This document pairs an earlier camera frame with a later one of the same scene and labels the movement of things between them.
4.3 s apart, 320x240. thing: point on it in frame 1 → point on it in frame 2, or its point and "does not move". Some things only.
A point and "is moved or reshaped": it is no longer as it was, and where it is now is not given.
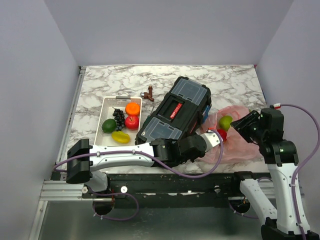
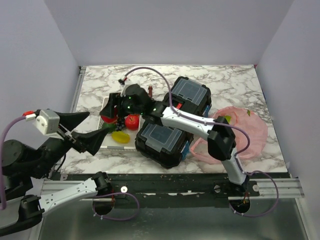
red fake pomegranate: [223, 134] is moved or reshaped
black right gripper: [241, 125] → [110, 110]
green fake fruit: [109, 125] does not move
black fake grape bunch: [119, 116] does not move
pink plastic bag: [236, 148] does not move
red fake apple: [132, 122] does not move
